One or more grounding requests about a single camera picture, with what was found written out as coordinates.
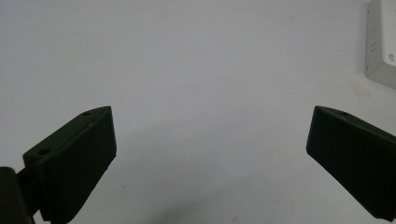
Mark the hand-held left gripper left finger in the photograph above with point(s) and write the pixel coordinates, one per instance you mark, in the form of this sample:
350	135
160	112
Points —
74	158

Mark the white cardboard box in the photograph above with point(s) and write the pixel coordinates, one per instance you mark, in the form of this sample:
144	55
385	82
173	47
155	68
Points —
381	46

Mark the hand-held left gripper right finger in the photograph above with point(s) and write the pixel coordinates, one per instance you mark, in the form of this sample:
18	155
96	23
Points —
355	152

